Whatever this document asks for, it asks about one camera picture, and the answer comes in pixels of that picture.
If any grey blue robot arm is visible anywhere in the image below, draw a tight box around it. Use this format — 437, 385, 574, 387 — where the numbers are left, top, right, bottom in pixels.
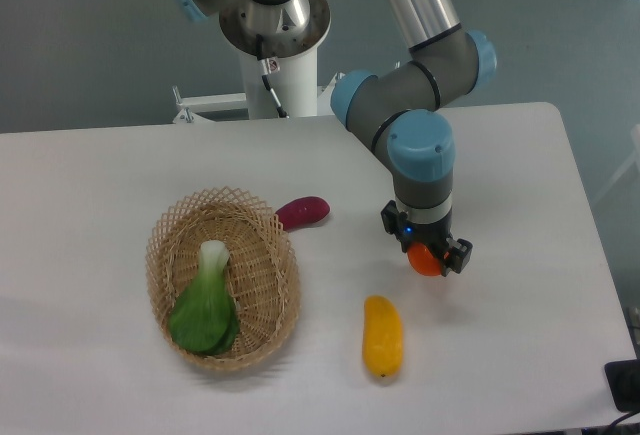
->
177, 0, 497, 276

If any purple sweet potato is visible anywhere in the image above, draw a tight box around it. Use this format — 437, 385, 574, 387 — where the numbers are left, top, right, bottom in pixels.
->
276, 196, 330, 231

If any orange fruit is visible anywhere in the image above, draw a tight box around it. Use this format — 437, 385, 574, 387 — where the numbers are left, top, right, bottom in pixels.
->
407, 243, 441, 277

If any yellow mango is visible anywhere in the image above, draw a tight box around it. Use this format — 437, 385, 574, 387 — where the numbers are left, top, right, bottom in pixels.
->
362, 295, 404, 378

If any green bok choy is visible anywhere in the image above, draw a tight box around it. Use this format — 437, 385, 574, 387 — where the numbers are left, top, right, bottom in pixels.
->
168, 240, 239, 355

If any black device at table edge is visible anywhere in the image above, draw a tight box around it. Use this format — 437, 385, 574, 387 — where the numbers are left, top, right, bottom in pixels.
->
604, 359, 639, 412

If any woven bamboo basket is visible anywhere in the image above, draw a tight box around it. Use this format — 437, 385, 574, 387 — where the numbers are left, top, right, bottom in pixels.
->
146, 187, 301, 372

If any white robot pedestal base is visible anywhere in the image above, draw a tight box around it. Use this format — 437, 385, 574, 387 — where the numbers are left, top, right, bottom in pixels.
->
172, 0, 331, 123

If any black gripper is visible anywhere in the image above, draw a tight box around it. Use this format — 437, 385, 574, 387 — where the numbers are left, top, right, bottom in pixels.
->
381, 200, 473, 277

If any black cable on pedestal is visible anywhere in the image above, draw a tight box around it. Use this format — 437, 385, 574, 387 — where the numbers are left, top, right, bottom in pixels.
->
254, 33, 290, 120

